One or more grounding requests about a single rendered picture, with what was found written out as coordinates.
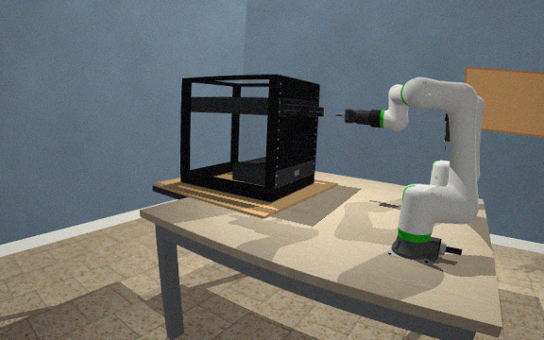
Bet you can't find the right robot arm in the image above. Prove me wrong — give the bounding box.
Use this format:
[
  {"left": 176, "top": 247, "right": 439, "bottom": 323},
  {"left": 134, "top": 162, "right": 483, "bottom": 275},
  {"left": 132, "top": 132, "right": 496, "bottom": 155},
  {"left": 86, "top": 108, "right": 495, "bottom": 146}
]
[{"left": 430, "top": 95, "right": 485, "bottom": 187}]

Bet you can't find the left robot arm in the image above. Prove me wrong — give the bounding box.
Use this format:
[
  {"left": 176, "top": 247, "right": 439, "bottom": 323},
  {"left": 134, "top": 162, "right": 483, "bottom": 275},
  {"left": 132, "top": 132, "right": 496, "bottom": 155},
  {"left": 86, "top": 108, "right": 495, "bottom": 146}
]
[{"left": 380, "top": 77, "right": 479, "bottom": 262}]

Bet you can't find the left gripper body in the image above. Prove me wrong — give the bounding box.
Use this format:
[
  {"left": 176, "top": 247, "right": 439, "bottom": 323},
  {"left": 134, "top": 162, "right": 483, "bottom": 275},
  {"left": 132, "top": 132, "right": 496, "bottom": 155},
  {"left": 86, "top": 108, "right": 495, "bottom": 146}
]
[{"left": 345, "top": 108, "right": 382, "bottom": 130}]

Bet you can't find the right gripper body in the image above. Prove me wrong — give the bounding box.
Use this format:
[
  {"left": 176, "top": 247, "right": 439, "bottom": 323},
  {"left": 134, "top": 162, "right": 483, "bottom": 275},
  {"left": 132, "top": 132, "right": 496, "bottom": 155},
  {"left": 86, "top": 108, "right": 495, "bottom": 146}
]
[{"left": 443, "top": 114, "right": 450, "bottom": 142}]

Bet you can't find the tan wooden base board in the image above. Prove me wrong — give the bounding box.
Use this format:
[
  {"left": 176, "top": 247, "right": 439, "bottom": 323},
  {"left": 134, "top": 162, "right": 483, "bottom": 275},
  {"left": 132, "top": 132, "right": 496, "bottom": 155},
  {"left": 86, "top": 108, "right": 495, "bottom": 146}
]
[{"left": 152, "top": 178, "right": 338, "bottom": 219}]

